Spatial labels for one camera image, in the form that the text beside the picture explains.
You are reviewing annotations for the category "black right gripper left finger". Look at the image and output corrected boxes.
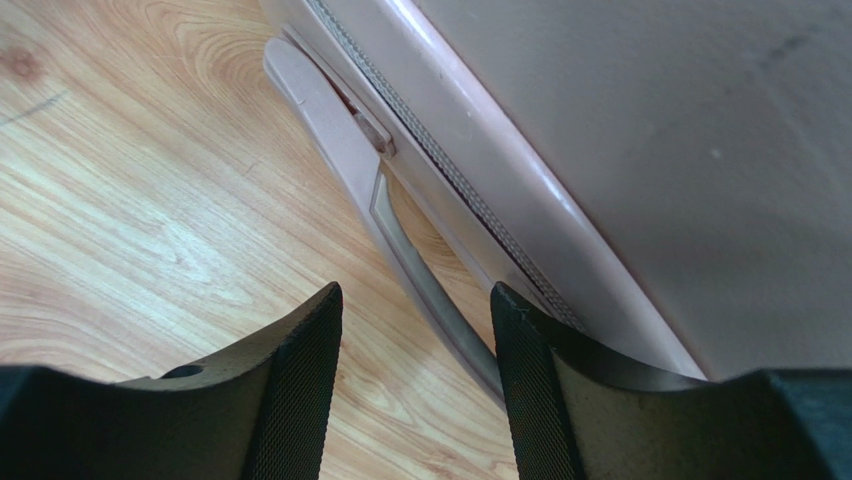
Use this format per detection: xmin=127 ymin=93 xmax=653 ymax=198
xmin=1 ymin=283 xmax=343 ymax=479

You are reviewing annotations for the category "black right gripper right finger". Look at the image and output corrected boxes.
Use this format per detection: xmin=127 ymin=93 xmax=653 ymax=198
xmin=490 ymin=283 xmax=851 ymax=479

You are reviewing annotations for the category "pink suitcase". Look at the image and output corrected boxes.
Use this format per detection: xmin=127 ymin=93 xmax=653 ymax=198
xmin=262 ymin=1 xmax=851 ymax=401

